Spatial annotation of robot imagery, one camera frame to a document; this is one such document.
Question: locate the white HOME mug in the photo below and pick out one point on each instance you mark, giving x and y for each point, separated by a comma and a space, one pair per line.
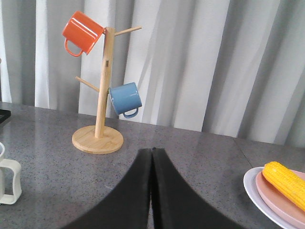
10, 187

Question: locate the yellow corn cob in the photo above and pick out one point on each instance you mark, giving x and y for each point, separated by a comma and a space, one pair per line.
286, 182

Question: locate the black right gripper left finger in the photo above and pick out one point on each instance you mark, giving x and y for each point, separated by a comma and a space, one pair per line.
127, 205

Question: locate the blue enamel mug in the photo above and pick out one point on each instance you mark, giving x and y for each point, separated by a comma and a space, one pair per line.
125, 100

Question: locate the pink plate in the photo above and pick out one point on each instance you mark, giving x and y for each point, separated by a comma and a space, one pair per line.
279, 208

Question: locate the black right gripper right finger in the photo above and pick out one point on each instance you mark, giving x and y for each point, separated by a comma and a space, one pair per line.
176, 205

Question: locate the orange enamel mug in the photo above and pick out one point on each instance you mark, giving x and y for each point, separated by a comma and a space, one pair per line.
83, 32

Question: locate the grey pleated curtain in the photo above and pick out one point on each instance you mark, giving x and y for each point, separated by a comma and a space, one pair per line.
229, 67

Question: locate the black wire mug rack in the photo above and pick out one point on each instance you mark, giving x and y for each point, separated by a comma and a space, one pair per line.
4, 114

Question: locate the white plate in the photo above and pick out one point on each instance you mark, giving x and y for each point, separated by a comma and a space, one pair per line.
250, 187

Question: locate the wooden mug tree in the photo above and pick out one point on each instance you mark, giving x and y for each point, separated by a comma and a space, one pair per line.
98, 138

